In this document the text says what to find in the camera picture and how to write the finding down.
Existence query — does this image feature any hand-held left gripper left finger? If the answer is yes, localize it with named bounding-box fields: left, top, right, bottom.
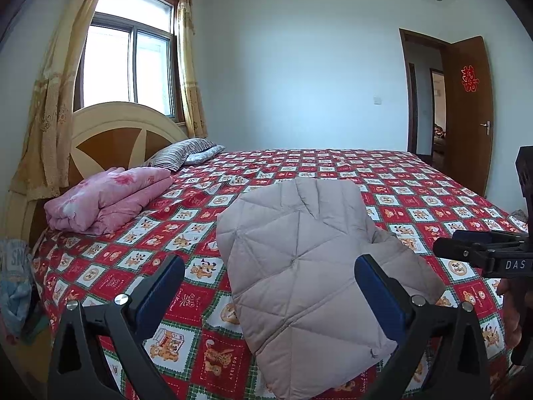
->
left=48, top=254, right=186, bottom=400

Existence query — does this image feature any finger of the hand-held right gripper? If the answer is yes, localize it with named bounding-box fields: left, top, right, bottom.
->
left=452, top=229, right=530, bottom=247
left=432, top=237, right=498, bottom=278

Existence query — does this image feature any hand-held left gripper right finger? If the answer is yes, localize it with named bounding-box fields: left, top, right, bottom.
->
left=354, top=254, right=492, bottom=400

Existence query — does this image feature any light grey quilted jacket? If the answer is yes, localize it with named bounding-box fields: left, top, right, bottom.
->
left=216, top=177, right=447, bottom=400

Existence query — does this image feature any person's right hand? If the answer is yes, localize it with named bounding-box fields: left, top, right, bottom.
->
left=495, top=277, right=523, bottom=348

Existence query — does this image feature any grey cloth pile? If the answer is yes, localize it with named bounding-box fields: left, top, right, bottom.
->
left=509, top=209, right=529, bottom=231

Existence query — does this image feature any red printed bedspread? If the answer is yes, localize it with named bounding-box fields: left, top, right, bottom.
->
left=31, top=148, right=531, bottom=400

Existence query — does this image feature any brown wooden door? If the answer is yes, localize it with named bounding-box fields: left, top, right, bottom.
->
left=441, top=35, right=495, bottom=197

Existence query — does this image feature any pink folded quilt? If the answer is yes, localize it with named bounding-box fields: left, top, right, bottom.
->
left=44, top=167, right=173, bottom=235

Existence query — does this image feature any light blue printed garment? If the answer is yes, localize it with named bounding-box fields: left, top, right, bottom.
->
left=0, top=237, right=50, bottom=344

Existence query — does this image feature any striped pillow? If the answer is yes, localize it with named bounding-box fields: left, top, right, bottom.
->
left=144, top=138, right=217, bottom=172

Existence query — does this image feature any grey patterned pillow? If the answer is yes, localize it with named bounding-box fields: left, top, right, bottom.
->
left=183, top=145, right=226, bottom=165

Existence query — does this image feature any red paper door decoration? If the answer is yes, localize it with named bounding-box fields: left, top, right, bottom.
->
left=460, top=65, right=479, bottom=92

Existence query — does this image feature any wooden bed headboard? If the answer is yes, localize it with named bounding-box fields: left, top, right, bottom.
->
left=6, top=101, right=190, bottom=238

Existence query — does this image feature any wide yellow curtain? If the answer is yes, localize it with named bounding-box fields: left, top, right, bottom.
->
left=10, top=0, right=115, bottom=201

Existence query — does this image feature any window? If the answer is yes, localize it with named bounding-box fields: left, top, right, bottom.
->
left=74, top=0, right=186, bottom=123

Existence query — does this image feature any brown door frame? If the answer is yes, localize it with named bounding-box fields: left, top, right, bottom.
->
left=399, top=28, right=452, bottom=157

